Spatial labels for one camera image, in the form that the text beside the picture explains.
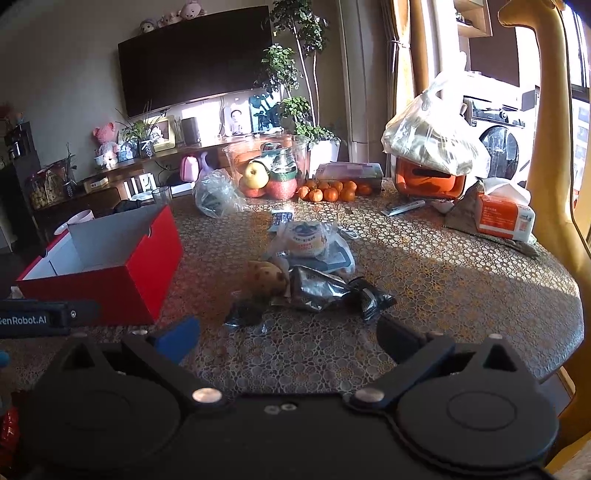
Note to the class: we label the red cardboard box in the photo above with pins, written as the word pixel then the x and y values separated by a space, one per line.
pixel 138 286

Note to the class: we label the pile of tangerines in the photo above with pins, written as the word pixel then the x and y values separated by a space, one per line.
pixel 330 194

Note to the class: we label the clear glass cup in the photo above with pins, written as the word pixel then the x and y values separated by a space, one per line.
pixel 161 197

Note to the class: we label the white standing air conditioner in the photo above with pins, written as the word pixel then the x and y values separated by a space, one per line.
pixel 364 92

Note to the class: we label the grey cylinder speaker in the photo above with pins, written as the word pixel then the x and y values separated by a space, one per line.
pixel 190 130

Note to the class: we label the black coffee machine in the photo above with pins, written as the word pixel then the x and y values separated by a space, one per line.
pixel 18 143

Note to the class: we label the purple toy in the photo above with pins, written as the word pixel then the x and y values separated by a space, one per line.
pixel 206 165

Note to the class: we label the pink grey plush toy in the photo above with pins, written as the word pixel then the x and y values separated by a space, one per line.
pixel 191 9

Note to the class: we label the white rack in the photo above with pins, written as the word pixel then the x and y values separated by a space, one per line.
pixel 141 184

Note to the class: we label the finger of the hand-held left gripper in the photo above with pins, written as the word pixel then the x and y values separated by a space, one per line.
pixel 81 313

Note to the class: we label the white dark blue pouch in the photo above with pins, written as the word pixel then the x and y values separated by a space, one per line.
pixel 339 258

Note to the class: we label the crumpled clear plastic bag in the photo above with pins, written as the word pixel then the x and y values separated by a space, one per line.
pixel 217 196

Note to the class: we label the blue patterned box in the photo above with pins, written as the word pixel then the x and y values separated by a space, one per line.
pixel 128 151

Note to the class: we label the white pink mug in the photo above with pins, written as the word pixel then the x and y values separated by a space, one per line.
pixel 81 218

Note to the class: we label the portrait photo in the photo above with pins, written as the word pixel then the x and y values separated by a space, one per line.
pixel 238 120

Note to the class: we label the orange white container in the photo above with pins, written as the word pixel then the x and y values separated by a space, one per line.
pixel 429 182

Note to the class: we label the pink toy backpack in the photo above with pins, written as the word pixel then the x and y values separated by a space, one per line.
pixel 189 170

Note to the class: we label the large red netted apple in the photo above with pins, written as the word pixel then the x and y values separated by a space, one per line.
pixel 282 189

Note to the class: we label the beige curtain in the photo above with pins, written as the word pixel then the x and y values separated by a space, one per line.
pixel 402 83

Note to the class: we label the flat pink green box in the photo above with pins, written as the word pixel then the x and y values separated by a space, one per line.
pixel 351 171

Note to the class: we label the white planter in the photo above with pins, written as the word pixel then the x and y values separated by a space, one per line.
pixel 323 159

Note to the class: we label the brown speckled bread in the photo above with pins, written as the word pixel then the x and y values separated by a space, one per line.
pixel 268 279

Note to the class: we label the green photo frame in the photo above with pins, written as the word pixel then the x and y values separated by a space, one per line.
pixel 164 134

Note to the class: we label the floral patterned desktop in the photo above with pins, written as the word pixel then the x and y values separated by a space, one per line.
pixel 438 286

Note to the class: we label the black snack packet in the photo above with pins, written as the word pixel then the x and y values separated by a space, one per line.
pixel 244 314
pixel 371 300

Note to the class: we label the white plastic bag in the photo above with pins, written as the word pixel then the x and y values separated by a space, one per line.
pixel 429 134

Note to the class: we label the beige box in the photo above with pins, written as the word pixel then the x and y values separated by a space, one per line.
pixel 97 184

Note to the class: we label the dark cloth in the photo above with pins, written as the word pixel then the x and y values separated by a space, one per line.
pixel 129 206

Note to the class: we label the silver foil snack packet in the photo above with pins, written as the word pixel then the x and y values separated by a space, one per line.
pixel 314 288

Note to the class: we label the blue picture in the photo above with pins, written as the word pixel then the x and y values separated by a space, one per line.
pixel 263 113

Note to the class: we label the black side cabinet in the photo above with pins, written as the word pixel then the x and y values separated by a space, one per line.
pixel 16 203

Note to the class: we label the black television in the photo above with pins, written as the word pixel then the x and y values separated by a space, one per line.
pixel 194 64

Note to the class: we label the wooden television cabinet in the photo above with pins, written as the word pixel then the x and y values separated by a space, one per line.
pixel 212 148

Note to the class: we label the small white pink plush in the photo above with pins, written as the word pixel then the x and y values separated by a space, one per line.
pixel 443 206

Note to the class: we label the green banded snack bag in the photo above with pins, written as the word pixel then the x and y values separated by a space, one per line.
pixel 282 166

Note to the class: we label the white washing machine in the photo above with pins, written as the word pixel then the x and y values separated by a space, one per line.
pixel 503 138

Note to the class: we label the beige plush toy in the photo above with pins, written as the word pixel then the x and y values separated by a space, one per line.
pixel 168 19

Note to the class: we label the dark vase with twigs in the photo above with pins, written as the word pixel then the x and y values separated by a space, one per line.
pixel 69 187

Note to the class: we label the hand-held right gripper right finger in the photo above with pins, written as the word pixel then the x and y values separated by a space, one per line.
pixel 392 337

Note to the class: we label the small potted grass plant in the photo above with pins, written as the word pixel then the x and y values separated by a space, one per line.
pixel 145 147

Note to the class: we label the clear plastic fruit bowl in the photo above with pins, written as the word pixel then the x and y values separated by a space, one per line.
pixel 240 154

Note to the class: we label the yellow giraffe chair back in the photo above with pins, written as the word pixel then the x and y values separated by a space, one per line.
pixel 549 138

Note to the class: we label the small red apple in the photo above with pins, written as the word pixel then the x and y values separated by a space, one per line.
pixel 251 191

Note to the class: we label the orange tissue pack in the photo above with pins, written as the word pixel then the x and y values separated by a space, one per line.
pixel 501 219

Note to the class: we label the white flat box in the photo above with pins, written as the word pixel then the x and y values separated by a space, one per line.
pixel 183 189

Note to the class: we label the blue sachet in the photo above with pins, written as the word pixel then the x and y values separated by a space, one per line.
pixel 281 219

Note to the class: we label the jar of nuts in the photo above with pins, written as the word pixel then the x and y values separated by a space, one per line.
pixel 41 196

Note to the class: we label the yellow wooden shelf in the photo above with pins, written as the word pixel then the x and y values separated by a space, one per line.
pixel 480 23

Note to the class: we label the pink plush pig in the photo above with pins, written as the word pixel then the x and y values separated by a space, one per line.
pixel 105 138

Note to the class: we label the tall green plant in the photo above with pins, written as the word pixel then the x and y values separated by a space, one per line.
pixel 281 64

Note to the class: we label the yellow apple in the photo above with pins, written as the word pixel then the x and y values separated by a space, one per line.
pixel 255 175

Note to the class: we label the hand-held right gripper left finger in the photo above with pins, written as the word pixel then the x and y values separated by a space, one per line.
pixel 178 339

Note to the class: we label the brown wrinkled bag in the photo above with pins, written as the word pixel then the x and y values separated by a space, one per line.
pixel 461 212

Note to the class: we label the blueberry cake packet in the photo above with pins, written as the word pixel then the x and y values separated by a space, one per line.
pixel 302 240

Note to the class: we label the small grey plush toy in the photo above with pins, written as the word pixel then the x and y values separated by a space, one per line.
pixel 147 26

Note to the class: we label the small white cup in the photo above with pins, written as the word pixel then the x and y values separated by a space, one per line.
pixel 101 161

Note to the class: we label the white tube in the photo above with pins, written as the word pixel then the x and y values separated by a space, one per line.
pixel 401 208

